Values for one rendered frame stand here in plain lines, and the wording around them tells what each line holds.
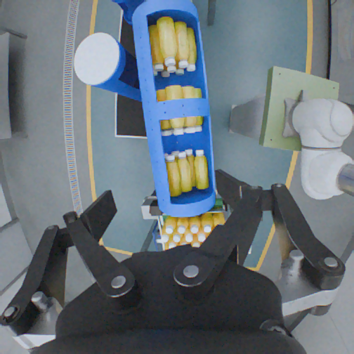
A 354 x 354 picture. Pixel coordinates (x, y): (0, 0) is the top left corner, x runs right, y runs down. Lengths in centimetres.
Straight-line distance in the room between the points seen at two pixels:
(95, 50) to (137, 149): 126
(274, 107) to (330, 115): 28
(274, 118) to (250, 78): 117
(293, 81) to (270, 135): 28
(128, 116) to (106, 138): 46
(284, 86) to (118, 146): 177
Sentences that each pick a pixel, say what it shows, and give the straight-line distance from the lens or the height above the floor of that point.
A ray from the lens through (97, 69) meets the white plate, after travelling 100.
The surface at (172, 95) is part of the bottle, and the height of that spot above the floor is 118.
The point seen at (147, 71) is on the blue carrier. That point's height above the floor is 121.
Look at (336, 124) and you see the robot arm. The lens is 68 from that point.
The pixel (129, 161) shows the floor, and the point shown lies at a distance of 206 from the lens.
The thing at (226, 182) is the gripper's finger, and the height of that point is 168.
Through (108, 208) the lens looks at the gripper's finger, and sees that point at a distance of 20.
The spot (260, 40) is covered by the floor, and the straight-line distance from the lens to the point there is 215.
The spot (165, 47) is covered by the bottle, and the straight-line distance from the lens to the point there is 73.
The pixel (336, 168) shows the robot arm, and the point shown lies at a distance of 69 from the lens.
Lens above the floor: 184
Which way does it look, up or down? 71 degrees down
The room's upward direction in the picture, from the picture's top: 157 degrees counter-clockwise
